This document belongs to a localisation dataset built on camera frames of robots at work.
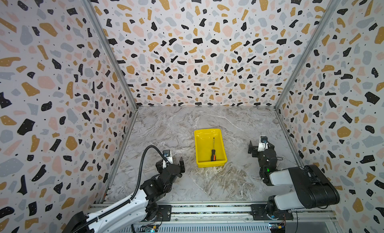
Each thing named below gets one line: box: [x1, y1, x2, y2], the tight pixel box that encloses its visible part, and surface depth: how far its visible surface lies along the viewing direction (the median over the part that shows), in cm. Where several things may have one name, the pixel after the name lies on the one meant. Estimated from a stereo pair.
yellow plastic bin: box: [194, 128, 227, 168], surface depth 98 cm
